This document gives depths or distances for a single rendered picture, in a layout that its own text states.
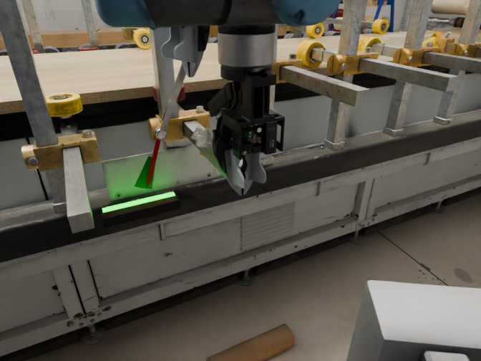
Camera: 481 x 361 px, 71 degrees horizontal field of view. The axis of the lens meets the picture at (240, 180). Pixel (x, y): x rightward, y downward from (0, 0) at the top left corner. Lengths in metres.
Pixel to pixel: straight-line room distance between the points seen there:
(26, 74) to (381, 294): 0.67
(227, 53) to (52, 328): 1.12
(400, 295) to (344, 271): 1.50
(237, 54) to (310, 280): 1.27
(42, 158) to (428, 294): 0.70
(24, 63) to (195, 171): 0.40
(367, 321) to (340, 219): 1.51
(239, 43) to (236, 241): 1.03
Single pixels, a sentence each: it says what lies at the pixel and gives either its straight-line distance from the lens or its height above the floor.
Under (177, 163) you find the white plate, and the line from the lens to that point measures 0.81.
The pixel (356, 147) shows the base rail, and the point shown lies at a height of 0.70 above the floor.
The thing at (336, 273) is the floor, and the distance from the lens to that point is 1.64.
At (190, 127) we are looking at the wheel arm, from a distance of 0.74.
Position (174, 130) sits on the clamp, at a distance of 0.78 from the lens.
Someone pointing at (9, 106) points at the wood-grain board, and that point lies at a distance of 0.94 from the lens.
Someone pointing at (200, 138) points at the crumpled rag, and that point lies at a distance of 0.66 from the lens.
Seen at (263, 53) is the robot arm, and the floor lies 1.05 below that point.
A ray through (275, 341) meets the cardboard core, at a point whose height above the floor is 0.07.
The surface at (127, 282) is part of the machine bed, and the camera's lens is 1.32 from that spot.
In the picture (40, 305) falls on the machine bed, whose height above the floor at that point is 0.23.
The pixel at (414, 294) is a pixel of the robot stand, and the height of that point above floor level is 0.99.
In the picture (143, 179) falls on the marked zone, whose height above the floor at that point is 0.74.
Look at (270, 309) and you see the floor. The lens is 1.46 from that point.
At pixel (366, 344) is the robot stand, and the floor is 0.97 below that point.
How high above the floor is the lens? 1.11
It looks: 29 degrees down
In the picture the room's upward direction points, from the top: straight up
